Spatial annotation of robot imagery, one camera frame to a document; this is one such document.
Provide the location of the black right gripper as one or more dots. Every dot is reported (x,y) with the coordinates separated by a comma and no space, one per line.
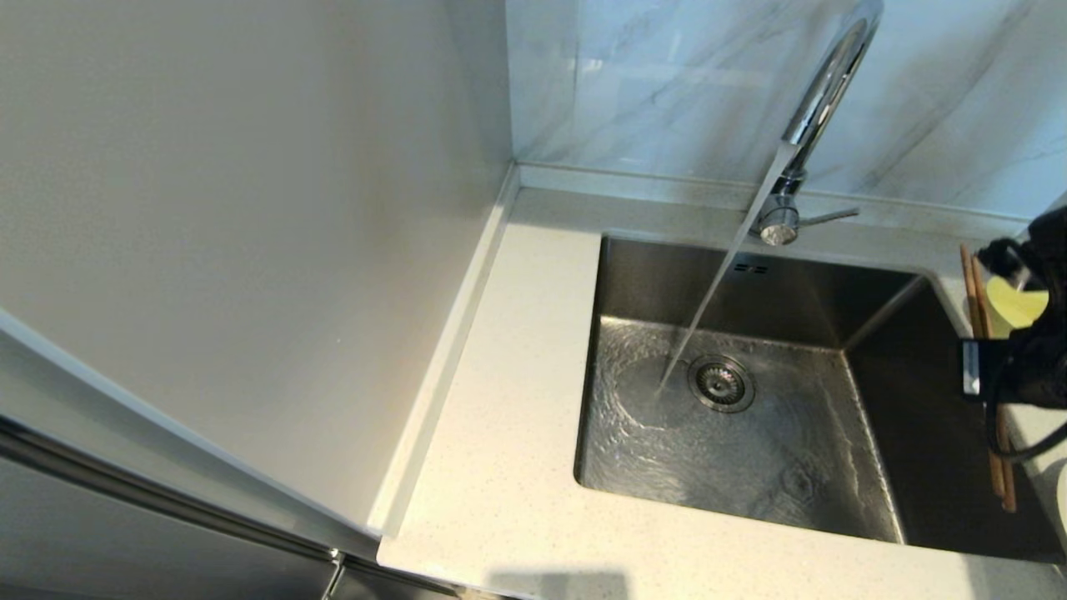
(1042,367)

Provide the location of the yellow plastic bowl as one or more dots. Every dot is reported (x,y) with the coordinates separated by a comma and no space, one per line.
(1013,307)

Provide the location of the chrome gooseneck kitchen faucet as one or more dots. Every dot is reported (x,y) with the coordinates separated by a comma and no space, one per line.
(825,92)

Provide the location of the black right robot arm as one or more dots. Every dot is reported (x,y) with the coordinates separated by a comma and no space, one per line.
(1052,250)

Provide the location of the stainless steel sink basin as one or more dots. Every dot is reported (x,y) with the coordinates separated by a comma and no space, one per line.
(792,475)

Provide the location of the round metal drain strainer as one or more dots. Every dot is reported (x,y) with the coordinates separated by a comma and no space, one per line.
(720,384)

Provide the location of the grey metal appliance door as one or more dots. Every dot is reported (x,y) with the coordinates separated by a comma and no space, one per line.
(125,533)

